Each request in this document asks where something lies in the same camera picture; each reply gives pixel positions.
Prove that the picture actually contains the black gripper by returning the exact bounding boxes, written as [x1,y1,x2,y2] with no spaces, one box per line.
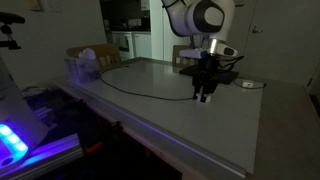
[192,55,219,103]

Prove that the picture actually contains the white charger plug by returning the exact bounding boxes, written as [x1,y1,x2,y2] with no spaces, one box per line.
[200,95,211,103]

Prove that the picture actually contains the black phone charger cable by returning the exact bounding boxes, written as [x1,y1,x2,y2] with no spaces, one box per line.
[100,64,195,102]

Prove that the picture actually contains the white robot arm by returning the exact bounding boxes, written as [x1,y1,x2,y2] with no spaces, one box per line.
[161,0,238,103]

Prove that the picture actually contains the black laptop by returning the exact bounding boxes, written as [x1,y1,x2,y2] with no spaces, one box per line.
[179,65,238,84]

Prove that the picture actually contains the white kitchen cabinets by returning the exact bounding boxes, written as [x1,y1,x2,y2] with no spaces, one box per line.
[112,31,152,60]

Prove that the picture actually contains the left wooden chair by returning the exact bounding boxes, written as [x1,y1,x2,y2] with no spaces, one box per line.
[66,44,121,69]

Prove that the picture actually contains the clear plastic tissue box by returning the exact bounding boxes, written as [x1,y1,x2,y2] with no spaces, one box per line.
[64,48,99,84]

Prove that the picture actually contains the white device with blue lights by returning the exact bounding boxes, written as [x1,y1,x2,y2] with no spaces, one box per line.
[0,59,48,172]

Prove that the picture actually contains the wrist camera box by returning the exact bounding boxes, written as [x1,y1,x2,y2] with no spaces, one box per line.
[179,49,207,59]

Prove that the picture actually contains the white door with handle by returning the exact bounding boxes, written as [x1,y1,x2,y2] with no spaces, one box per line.
[240,0,320,86]

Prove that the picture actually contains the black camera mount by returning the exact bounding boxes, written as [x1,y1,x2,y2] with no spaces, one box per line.
[0,12,25,50]

